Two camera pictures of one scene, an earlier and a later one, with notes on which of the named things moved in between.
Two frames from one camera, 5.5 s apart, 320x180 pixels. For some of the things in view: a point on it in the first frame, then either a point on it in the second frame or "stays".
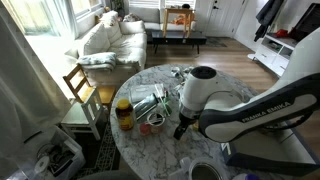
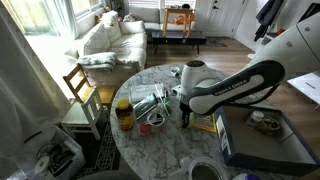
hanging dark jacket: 266,16 stays
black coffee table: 194,38 stays
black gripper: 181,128 -> 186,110
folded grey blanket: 103,61 stays
